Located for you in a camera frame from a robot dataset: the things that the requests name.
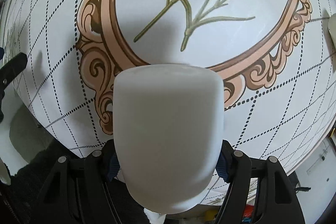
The white cup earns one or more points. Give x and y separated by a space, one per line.
168 134

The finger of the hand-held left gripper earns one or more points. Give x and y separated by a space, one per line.
13 66

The red plastic bag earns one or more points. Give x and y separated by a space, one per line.
248 214

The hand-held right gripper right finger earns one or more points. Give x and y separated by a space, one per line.
223 166

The floral printed tablecloth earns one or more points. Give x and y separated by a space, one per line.
236 113

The cream plastic object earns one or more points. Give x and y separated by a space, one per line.
332 29

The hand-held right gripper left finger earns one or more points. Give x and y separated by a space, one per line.
113 167

